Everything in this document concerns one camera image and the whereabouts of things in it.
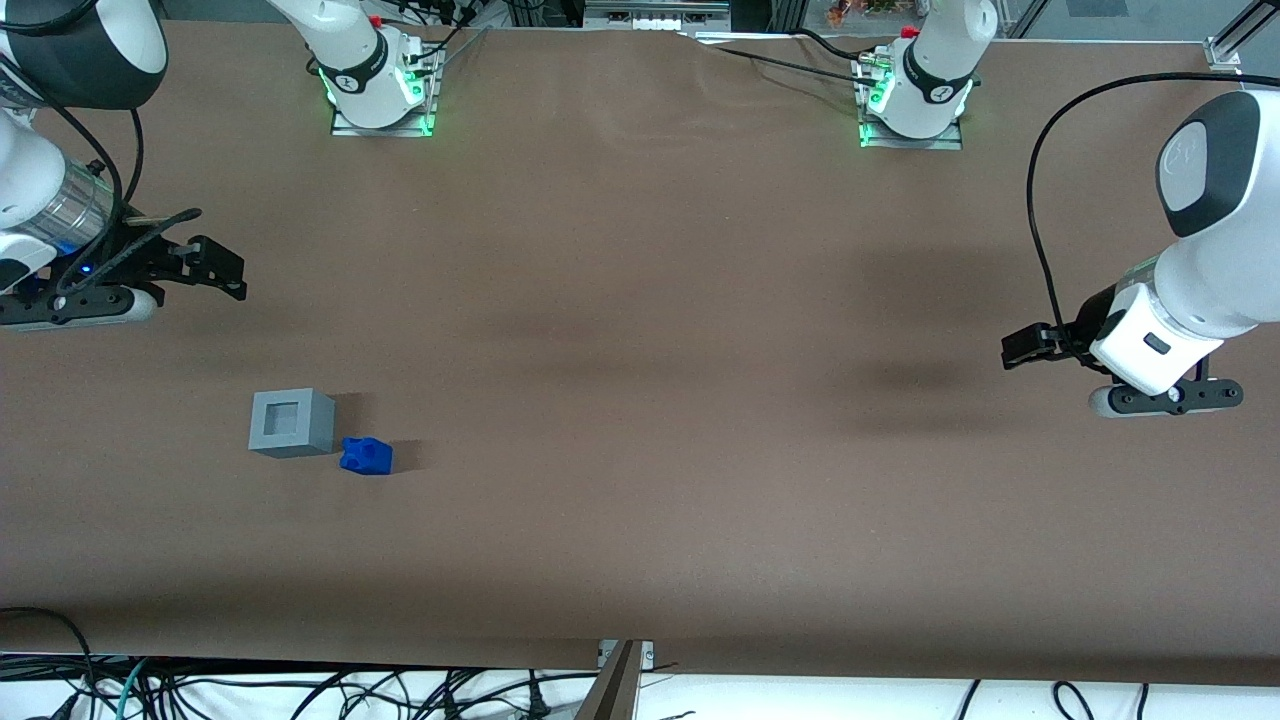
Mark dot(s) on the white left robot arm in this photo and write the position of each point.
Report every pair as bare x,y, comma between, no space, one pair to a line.
1215,260

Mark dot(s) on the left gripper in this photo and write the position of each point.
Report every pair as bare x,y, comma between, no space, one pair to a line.
1084,324

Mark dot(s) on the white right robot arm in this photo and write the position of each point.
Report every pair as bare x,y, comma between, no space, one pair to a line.
90,40

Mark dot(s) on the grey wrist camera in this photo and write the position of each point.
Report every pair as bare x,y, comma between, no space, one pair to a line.
1165,397
90,308

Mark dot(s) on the blue plastic part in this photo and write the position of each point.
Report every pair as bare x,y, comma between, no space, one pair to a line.
366,457

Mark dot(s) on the brown table cover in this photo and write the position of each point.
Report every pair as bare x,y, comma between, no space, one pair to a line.
640,400

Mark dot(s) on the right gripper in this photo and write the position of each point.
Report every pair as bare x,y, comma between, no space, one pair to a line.
135,257

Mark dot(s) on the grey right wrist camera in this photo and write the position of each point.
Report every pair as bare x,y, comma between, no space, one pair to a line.
90,308

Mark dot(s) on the gray square base block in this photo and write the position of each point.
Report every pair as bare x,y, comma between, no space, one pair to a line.
290,423

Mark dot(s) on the aluminium frame corner profile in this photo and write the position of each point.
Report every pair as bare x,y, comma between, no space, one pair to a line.
1240,35

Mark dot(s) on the white connector block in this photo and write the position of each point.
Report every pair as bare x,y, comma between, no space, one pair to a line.
655,18

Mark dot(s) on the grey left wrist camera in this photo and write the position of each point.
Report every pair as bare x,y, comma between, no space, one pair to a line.
1165,397

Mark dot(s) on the aluminium profile post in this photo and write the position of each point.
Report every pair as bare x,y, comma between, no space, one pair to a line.
612,690

